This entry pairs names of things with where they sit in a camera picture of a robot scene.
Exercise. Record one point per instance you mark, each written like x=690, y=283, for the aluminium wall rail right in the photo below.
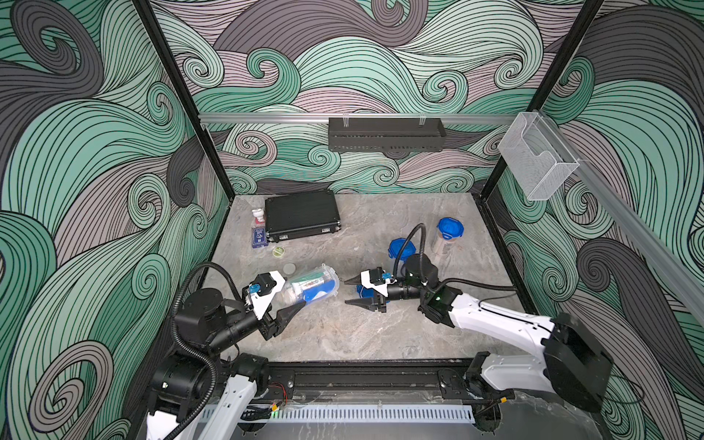
x=610, y=179

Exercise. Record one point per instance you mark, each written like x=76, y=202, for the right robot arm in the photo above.
x=559, y=354

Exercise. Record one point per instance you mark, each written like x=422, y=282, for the black wall shelf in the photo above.
x=395, y=136

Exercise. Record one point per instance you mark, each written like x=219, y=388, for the clear acrylic wall holder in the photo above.
x=538, y=155

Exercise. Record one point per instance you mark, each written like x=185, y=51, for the aluminium wall rail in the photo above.
x=323, y=118
x=610, y=179

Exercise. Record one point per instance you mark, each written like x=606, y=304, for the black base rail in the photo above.
x=454, y=378

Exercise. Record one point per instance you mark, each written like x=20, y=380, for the black ribbed case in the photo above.
x=303, y=215

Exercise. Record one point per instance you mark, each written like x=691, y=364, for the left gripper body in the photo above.
x=264, y=323

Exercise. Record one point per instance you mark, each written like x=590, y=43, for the white pink small bottle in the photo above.
x=259, y=217

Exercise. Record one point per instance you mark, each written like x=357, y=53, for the blue playing card box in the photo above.
x=259, y=239

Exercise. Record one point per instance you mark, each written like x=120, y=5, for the small grey round cap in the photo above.
x=289, y=269

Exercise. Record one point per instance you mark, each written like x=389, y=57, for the far jar blue lid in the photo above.
x=448, y=231

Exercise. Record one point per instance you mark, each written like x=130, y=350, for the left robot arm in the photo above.
x=203, y=325

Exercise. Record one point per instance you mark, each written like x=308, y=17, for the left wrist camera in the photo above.
x=263, y=290

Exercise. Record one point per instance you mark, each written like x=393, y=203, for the white perforated cable duct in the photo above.
x=371, y=413

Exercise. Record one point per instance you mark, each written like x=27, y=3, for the aluminium wall rail back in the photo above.
x=323, y=118

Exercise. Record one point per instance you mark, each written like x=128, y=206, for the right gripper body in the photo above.
x=408, y=293

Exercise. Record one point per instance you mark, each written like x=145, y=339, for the toiletry jar blue lid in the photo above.
x=315, y=285

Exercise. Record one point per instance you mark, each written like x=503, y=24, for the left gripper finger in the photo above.
x=276, y=328
x=285, y=315

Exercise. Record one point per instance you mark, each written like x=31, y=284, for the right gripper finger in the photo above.
x=372, y=304
x=365, y=279

